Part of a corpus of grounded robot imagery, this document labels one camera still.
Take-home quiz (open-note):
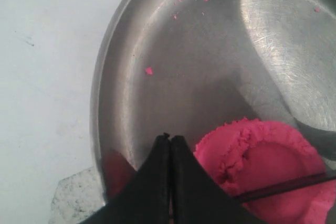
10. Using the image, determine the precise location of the round stainless steel plate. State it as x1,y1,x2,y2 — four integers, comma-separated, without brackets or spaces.
90,0,335,201

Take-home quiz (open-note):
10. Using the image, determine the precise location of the black knife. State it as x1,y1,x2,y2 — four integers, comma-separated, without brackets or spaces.
234,170,335,203

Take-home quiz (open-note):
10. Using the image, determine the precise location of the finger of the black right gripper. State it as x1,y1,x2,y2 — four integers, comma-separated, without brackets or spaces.
295,119,335,161

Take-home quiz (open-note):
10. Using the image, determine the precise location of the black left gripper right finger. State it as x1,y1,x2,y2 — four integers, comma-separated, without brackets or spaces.
170,136,263,223

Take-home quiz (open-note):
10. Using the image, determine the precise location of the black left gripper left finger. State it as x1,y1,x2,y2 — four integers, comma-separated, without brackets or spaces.
83,133,170,223

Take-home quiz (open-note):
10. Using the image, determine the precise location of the pink clay lump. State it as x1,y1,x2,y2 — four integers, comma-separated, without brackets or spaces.
194,118,335,223

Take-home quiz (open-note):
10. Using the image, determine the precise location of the clear tape scrap near plate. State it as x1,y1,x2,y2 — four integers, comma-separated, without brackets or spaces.
48,167,104,224

